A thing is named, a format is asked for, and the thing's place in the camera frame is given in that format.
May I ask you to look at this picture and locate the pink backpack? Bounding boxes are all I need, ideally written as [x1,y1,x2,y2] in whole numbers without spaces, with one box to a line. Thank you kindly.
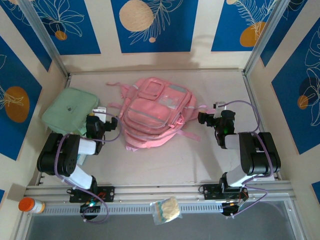
[106,76,209,153]

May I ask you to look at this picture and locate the mint green zip pouch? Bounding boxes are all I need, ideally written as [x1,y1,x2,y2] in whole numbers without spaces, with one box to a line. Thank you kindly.
[41,87,101,135]

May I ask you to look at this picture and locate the small black circuit board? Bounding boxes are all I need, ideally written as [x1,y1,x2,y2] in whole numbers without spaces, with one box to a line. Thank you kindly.
[221,199,248,217]
[79,201,101,214]

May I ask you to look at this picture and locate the clear bag of white items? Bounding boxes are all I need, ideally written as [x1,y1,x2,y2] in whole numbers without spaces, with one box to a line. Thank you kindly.
[149,196,183,226]

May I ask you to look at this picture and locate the orange lid bottle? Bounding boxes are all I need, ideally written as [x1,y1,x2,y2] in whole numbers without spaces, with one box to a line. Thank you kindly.
[18,196,46,215]

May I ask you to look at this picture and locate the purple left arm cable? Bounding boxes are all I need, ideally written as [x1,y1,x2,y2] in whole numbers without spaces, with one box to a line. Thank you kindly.
[55,111,123,224]

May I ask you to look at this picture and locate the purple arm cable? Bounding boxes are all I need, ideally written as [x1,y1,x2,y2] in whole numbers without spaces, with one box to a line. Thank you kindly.
[216,99,274,219]
[55,111,123,224]

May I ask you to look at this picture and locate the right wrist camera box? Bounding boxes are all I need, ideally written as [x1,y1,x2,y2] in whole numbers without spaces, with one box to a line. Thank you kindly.
[212,101,227,119]

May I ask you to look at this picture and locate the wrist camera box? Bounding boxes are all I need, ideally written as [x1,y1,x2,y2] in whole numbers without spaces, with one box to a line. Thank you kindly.
[212,101,227,119]
[91,106,109,121]

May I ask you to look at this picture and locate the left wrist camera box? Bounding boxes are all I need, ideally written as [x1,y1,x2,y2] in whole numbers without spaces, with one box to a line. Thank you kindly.
[91,106,109,121]

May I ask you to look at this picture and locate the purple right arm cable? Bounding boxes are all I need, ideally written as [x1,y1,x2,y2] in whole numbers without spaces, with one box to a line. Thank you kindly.
[216,99,274,219]

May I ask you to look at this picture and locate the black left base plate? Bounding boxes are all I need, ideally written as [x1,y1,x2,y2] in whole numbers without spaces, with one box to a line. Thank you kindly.
[69,186,116,204]

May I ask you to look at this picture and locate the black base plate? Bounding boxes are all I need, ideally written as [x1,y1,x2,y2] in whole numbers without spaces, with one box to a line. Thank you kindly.
[69,186,116,204]
[199,184,249,201]

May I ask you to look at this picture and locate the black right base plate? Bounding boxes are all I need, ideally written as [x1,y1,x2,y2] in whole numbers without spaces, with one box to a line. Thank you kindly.
[199,184,249,201]

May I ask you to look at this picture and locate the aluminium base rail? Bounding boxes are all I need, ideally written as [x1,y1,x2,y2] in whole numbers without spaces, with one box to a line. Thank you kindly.
[24,180,297,204]

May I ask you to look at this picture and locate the grey slotted cable duct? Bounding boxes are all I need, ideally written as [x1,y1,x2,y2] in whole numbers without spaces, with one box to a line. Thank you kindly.
[42,201,225,216]

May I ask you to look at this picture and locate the aluminium frame post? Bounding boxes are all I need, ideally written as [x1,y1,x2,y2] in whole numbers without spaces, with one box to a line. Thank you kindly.
[17,0,71,79]
[242,0,295,77]

